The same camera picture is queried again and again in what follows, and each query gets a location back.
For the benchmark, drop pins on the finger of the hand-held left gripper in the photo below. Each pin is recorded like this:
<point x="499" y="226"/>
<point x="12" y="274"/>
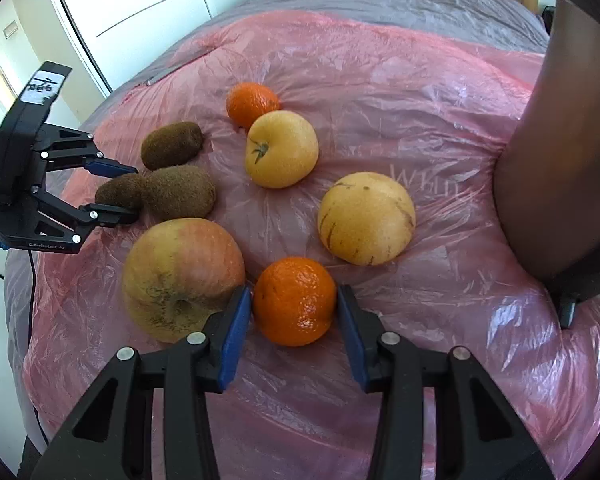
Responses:
<point x="107" y="166"/>
<point x="115" y="216"/>

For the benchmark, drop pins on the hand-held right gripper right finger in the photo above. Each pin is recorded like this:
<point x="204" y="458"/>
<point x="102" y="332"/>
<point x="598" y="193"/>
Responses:
<point x="352" y="345"/>

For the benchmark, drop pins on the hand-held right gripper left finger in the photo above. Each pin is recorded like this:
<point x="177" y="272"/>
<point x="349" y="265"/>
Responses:
<point x="235" y="335"/>

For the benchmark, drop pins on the small brown kiwi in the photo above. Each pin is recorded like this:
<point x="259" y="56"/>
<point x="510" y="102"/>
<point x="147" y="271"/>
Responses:
<point x="122" y="190"/>

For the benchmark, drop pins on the large orange mandarin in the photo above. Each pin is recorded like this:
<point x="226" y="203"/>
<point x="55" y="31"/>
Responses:
<point x="292" y="300"/>

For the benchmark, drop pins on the yellow round fruit green calyx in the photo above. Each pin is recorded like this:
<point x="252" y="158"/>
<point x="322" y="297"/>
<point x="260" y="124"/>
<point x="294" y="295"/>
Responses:
<point x="290" y="150"/>

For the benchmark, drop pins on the bronze and black air fryer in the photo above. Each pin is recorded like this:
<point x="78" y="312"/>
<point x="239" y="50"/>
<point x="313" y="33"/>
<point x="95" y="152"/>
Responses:
<point x="555" y="160"/>

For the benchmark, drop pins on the large yellow-red apple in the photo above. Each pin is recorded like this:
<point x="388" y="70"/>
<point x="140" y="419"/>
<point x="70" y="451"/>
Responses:
<point x="180" y="275"/>

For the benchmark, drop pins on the yellow striped pepino melon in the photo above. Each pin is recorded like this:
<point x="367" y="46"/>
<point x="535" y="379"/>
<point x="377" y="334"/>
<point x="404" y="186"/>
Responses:
<point x="365" y="220"/>

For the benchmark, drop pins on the small orange mandarin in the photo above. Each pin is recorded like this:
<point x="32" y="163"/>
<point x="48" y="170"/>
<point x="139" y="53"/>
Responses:
<point x="250" y="102"/>

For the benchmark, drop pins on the white wardrobe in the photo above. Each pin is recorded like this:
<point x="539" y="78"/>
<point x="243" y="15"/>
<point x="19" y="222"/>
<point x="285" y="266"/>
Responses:
<point x="145" y="0"/>

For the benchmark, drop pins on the pink plastic sheet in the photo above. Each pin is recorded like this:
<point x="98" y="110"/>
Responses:
<point x="430" y="135"/>

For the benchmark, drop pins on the grey bed blanket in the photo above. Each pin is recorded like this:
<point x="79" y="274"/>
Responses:
<point x="380" y="0"/>

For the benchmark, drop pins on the white light switch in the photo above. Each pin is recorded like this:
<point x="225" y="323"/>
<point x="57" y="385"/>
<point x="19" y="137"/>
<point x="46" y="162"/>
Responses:
<point x="10" y="29"/>

